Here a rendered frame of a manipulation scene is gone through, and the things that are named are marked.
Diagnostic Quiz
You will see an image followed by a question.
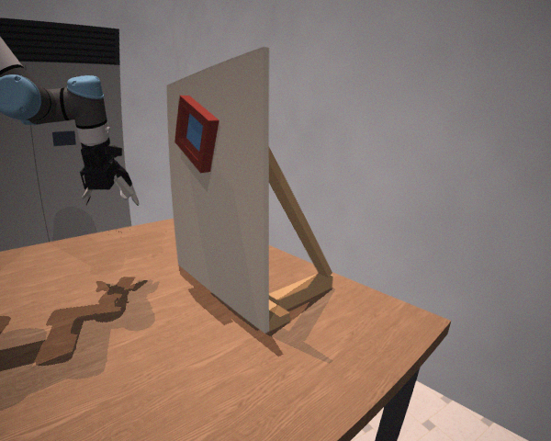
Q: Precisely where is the beige board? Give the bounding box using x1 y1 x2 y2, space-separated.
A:
166 47 269 334

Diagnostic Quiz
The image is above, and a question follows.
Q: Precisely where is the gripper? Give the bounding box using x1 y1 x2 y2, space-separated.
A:
80 138 139 206

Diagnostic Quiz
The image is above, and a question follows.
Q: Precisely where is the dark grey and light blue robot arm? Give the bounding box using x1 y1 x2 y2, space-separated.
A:
0 37 110 146

